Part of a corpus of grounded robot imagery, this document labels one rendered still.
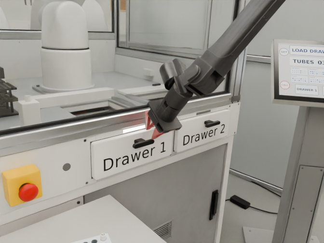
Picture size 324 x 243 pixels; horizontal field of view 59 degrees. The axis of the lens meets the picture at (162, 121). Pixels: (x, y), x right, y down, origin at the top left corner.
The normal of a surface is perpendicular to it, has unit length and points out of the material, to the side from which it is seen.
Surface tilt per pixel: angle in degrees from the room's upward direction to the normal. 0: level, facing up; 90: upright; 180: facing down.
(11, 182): 90
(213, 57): 62
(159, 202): 90
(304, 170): 90
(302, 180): 90
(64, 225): 0
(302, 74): 50
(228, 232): 0
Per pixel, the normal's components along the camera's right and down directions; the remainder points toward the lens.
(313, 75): -0.08, -0.37
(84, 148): 0.66, 0.27
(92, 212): 0.04, -0.95
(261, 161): -0.66, 0.21
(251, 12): -0.58, -0.27
